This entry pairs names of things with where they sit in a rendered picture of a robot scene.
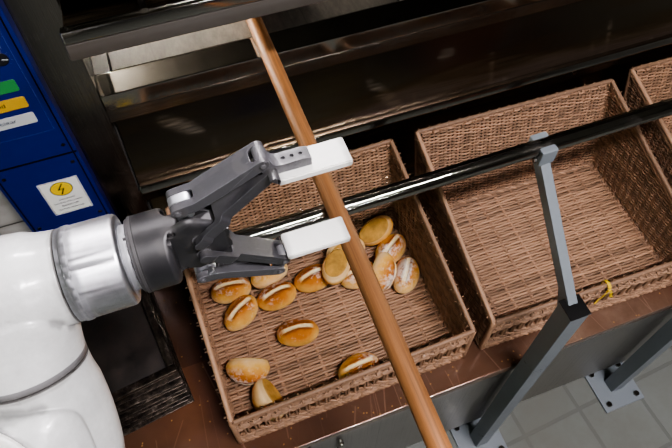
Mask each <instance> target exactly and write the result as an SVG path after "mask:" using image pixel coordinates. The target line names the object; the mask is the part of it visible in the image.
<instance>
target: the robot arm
mask: <svg viewBox="0 0 672 448"><path fill-rule="evenodd" d="M250 158H253V161H252V162H251V161H250ZM352 164H353V159H352V157H351V155H350V153H349V151H348V149H347V147H346V145H345V142H344V140H343V138H341V137H339V138H336V139H332V140H329V141H325V142H321V143H318V144H314V145H311V146H300V147H296V148H293V149H291V150H290V149H289V150H286V151H282V152H278V153H274V154H272V153H270V152H267V150H266V149H265V148H264V147H263V145H262V142H261V141H253V142H251V143H250V144H248V145H247V146H245V147H243V148H242V149H240V150H239V151H237V152H236V153H234V154H232V155H231V156H229V157H228V158H226V159H225V160H223V161H221V162H220V163H218V164H217V165H215V166H214V167H212V168H210V169H209V170H207V171H206V172H204V173H203V174H201V175H199V176H198V177H196V178H195V179H193V180H192V181H190V182H188V183H186V184H183V185H180V186H177V187H175V188H172V189H169V190H167V191H166V193H165V194H166V198H167V202H168V206H169V210H170V214H169V215H165V213H164V211H163V210H162V209H160V208H155V209H151V210H148V211H144V212H141V213H137V214H134V215H130V216H127V217H126V219H124V221H123V224H121V222H120V220H119V219H118V217H117V216H116V215H114V214H106V215H103V216H99V217H96V218H92V219H88V220H85V221H81V222H78V223H74V224H71V225H63V226H60V227H59V228H57V229H52V230H47V231H40V232H17V233H11V234H6V235H1V236H0V448H125V442H124V436H123V430H122V426H121V423H120V419H119V416H118V412H117V409H116V406H115V403H114V400H113V397H112V395H111V392H110V389H109V387H108V384H107V382H106V380H105V378H104V375H103V373H102V371H101V369H100V367H99V366H98V364H97V363H96V361H95V360H94V358H93V357H92V355H91V353H90V351H89V349H88V346H87V344H86V341H85V338H84V335H83V331H82V326H81V322H83V321H90V320H93V319H95V318H96V317H99V316H102V315H106V314H109V313H112V312H115V311H118V310H122V309H125V308H128V307H131V306H134V305H137V304H138V303H139V302H140V300H141V289H143V290H144V291H145V292H148V293H151V292H154V291H157V290H161V289H164V288H167V287H170V286H174V285H177V284H179V283H181V282H182V280H183V273H182V272H183V271H184V270H185V269H188V268H194V271H195V275H196V278H197V282H198V283H205V282H209V281H213V280H217V279H225V278H239V277H252V276H266V275H279V274H282V273H284V272H285V267H284V266H285V264H287V263H289V262H290V259H294V258H297V257H300V256H303V255H306V254H310V253H313V252H316V251H319V250H322V249H326V248H329V247H332V246H335V245H338V244H342V243H345V242H348V241H350V235H349V233H348V231H347V228H346V226H345V224H344V221H343V219H342V217H337V218H333V219H330V220H327V221H323V222H320V223H317V224H314V225H310V226H307V227H304V228H300V229H297V230H294V231H291V232H287V233H284V234H281V235H279V237H280V238H279V237H277V238H276V239H275V240H274V239H267V238H259V237H252V236H245V235H237V234H234V233H233V232H232V231H231V230H229V228H228V226H229V225H230V223H231V218H232V217H233V216H234V215H235V214H237V213H238V212H239V211H240V210H241V209H242V208H244V207H245V206H246V205H247V204H248V203H249V202H250V201H252V200H253V199H254V198H255V197H256V196H257V195H259V194H260V193H261V192H262V191H263V190H264V189H265V188H267V187H268V186H269V185H270V184H271V183H272V182H273V183H275V184H278V185H280V186H281V185H284V184H288V183H291V182H294V181H298V180H301V179H305V178H308V177H312V176H315V175H319V174H322V173H326V172H329V171H333V170H336V169H340V168H343V167H346V166H350V165H352ZM262 173H263V174H262ZM224 251H225V252H224ZM270 264H272V266H270ZM216 266H217V267H216Z"/></svg>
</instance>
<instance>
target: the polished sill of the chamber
mask: <svg viewBox="0 0 672 448"><path fill-rule="evenodd" d="M537 1H541V0H403V1H399V2H395V3H391V4H387V5H383V6H379V7H374V8H370V9H366V10H362V11H358V12H354V13H350V14H346V15H342V16H338V17H334V18H329V19H325V20H321V21H317V22H313V23H309V24H305V25H301V26H297V27H293V28H289V29H284V30H280V31H276V32H272V33H268V34H269V36H270V38H271V40H272V43H273V45H274V47H275V49H276V52H277V54H278V56H279V58H280V61H281V63H282V65H283V67H284V66H288V65H292V64H296V63H299V62H303V61H307V60H311V59H315V58H319V57H323V56H327V55H331V54H335V53H338V52H342V51H346V50H350V49H354V48H358V47H362V46H366V45H370V44H374V43H377V42H381V41H385V40H389V39H393V38H397V37H401V36H405V35H409V34H413V33H416V32H420V31H424V30H428V29H432V28H436V27H440V26H444V25H448V24H452V23H455V22H459V21H463V20H467V19H471V18H475V17H479V16H483V15H487V14H491V13H494V12H498V11H502V10H506V9H510V8H514V7H518V6H522V5H526V4H530V3H533V2H537ZM264 71H267V69H266V67H265V65H264V62H263V60H262V58H261V55H260V53H259V50H258V48H257V46H256V43H255V41H254V39H253V37H252V38H248V39H244V40H240V41H235V42H231V43H227V44H223V45H219V46H215V47H211V48H207V49H203V50H199V51H195V52H190V53H186V54H182V55H178V56H174V57H170V58H166V59H162V60H158V61H154V62H150V63H145V64H141V65H137V66H133V67H129V68H125V69H121V70H117V71H113V72H109V73H105V74H100V75H96V77H95V78H96V82H97V87H98V92H99V96H100V99H101V102H102V104H103V106H104V108H105V111H106V112H108V111H112V110H116V109H120V108H124V107H128V106H132V105H136V104H140V103H143V102H147V101H151V100H155V99H159V98H163V97H167V96H171V95H175V94H179V93H182V92H186V91H190V90H194V89H198V88H202V87H206V86H210V85H214V84H218V83H221V82H225V81H229V80H233V79H237V78H241V77H245V76H249V75H253V74H257V73H260V72H264Z"/></svg>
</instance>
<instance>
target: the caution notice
mask: <svg viewBox="0 0 672 448"><path fill-rule="evenodd" d="M36 187H37V188H38V190H39V191H40V193H41V194H42V196H43V197H44V199H45V200H46V202H47V203H48V205H49V206H50V208H51V209H52V211H53V212H54V214H55V215H56V216H57V215H61V214H64V213H68V212H71V211H75V210H78V209H82V208H85V207H89V206H92V205H93V204H92V202H91V200H90V199H89V197H88V195H87V193H86V192H85V190H84V188H83V186H82V185H81V183H80V181H79V179H78V177H77V176H76V175H74V176H71V177H67V178H63V179H60V180H56V181H52V182H49V183H45V184H41V185H38V186H36Z"/></svg>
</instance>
